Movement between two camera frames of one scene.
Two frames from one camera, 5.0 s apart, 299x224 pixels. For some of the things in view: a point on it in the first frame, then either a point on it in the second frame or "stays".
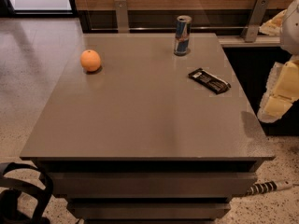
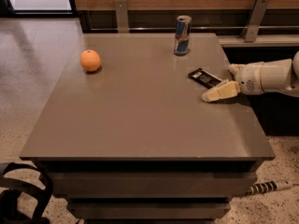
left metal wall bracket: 121,12 stays
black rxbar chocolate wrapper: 209,80 stays
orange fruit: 90,61 stays
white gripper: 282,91 → 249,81
